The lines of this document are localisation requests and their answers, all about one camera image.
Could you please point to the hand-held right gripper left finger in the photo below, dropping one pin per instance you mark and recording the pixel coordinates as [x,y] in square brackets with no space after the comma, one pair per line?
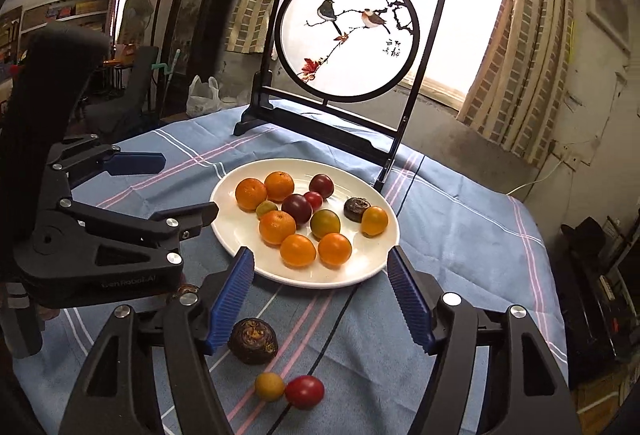
[232,300]

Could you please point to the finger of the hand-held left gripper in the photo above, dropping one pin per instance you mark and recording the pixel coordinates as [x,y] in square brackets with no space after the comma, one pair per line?
[135,164]
[150,230]

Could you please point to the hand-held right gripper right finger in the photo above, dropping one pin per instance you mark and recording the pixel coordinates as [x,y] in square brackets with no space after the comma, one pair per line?
[410,300]

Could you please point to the orange yellow cherry tomato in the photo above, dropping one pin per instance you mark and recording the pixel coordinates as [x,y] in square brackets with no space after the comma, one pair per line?
[374,221]

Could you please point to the small green cherry tomato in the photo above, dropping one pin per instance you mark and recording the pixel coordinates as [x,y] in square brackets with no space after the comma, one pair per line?
[266,209]

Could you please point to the dark red cherry tomato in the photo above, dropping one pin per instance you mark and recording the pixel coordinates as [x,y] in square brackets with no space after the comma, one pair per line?
[296,209]
[321,185]

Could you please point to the green orange cherry tomato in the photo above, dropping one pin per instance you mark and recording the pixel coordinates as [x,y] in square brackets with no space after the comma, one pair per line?
[325,223]

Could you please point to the small red cherry tomato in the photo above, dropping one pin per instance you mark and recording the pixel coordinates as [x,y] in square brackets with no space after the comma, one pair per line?
[314,200]

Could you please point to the white round plate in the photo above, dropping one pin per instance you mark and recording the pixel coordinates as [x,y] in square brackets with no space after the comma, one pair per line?
[350,180]

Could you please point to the blue striped tablecloth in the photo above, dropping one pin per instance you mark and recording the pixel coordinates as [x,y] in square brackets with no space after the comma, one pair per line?
[450,240]

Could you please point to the grey chair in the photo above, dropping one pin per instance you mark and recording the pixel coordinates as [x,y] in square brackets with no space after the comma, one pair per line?
[130,90]

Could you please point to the white plastic bag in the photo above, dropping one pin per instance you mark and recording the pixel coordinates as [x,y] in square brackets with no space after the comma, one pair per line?
[202,100]

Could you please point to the standing electric fan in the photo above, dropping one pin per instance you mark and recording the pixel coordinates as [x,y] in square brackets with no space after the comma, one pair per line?
[135,10]

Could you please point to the dark framed painting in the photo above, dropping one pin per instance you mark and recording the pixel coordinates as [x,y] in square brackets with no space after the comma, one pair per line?
[195,15]

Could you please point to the dark side cabinet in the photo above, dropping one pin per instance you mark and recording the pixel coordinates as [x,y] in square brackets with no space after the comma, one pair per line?
[600,315]

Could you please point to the bird painting table screen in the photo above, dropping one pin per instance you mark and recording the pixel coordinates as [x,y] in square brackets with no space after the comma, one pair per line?
[345,65]

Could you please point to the wall shelf with books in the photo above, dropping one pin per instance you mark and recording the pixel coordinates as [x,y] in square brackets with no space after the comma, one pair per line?
[65,12]

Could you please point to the wall socket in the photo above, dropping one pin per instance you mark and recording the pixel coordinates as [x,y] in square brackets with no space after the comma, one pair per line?
[567,152]

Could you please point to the white framed wall picture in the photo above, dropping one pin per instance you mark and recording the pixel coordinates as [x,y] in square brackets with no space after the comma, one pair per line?
[607,10]

